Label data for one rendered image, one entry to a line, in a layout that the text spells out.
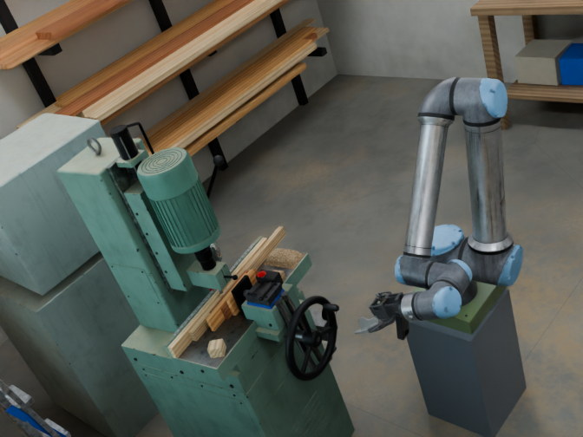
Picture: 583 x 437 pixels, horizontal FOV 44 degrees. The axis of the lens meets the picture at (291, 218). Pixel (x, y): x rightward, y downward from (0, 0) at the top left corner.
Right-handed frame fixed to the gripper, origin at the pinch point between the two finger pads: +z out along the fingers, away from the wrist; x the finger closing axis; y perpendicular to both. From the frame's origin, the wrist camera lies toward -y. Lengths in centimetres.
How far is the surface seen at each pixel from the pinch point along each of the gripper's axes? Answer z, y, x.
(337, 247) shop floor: 127, -41, -125
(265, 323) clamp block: 24.5, 16.0, 16.3
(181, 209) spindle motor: 22, 65, 17
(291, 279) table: 29.0, 16.6, -7.1
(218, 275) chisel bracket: 34, 37, 14
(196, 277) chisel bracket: 43, 39, 15
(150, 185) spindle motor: 23, 77, 20
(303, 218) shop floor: 163, -28, -148
